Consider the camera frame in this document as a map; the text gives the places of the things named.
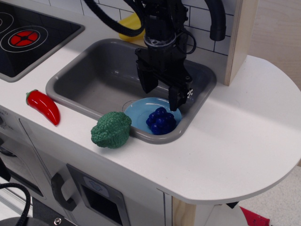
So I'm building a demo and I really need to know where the blue toy blueberries cluster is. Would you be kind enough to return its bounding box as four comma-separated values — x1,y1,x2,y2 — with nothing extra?
146,107,176,135

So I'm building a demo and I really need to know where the black oven door handle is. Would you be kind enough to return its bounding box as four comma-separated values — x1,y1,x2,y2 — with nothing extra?
51,173,77,211

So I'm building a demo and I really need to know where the black toy faucet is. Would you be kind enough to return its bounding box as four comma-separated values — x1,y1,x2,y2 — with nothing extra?
205,0,226,41

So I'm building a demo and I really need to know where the grey plastic sink basin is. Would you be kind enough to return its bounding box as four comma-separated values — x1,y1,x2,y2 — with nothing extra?
46,39,216,144

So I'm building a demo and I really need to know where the light blue plate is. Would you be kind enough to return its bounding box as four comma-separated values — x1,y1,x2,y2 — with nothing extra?
125,97,182,135

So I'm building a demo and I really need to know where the wooden side panel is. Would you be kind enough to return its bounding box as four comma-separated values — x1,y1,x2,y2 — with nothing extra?
224,0,259,86

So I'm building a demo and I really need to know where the yellow toy bell pepper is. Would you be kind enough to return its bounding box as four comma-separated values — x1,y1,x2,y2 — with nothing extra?
119,13,145,42

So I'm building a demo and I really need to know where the red toy chili pepper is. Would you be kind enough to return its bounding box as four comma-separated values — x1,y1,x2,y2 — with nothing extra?
26,89,60,126

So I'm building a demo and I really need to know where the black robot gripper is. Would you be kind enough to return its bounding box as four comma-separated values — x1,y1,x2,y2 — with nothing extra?
135,35,192,111

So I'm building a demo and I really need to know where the black braided cable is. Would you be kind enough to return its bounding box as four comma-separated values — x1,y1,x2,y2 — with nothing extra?
0,182,32,226

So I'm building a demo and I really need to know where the black toy stove top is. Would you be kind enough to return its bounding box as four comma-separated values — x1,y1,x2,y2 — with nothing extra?
0,2,84,82

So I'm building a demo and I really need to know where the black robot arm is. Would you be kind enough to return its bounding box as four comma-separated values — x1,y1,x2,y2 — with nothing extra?
85,0,192,111

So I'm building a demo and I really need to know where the grey oven door panel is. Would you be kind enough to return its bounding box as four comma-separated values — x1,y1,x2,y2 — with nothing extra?
67,164,131,226

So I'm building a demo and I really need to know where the green toy broccoli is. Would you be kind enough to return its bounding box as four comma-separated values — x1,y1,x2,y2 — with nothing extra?
91,112,132,149

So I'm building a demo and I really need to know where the red cloth on floor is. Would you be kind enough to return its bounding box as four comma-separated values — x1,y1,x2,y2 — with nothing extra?
240,207,270,226

